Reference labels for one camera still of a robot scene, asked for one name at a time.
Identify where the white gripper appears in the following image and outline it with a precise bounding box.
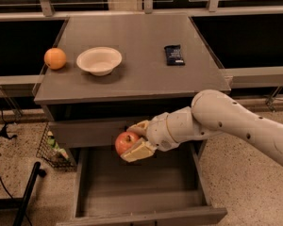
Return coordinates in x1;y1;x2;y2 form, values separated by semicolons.
121;112;179;162

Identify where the red apple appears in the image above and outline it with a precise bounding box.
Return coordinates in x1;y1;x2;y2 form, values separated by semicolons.
115;132;140;155

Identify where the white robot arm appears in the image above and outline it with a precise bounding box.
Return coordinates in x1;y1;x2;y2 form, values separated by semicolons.
121;89;283;167

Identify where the open grey middle drawer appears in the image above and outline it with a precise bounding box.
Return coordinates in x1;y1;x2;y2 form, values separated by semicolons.
57;142;227;226

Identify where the grey top drawer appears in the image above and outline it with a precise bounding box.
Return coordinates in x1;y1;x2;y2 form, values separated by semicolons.
49;117;151;148

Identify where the grey drawer cabinet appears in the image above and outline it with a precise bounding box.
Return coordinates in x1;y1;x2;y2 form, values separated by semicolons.
31;13;232;226

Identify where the dark blue snack bar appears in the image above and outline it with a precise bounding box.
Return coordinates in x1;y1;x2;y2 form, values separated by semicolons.
164;44;185;66

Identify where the white bowl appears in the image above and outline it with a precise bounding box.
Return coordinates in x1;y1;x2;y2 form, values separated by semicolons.
76;47;123;76

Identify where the orange fruit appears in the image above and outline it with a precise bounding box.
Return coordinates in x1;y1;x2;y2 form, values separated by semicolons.
44;48;67;70

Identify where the black stand leg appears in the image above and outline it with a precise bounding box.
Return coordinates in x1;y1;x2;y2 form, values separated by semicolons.
0;162;46;226

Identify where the black wire basket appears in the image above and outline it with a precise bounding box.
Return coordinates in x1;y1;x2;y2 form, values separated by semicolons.
36;124;75;170

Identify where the black floor cable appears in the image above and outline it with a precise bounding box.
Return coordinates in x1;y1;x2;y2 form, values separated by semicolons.
0;88;20;149

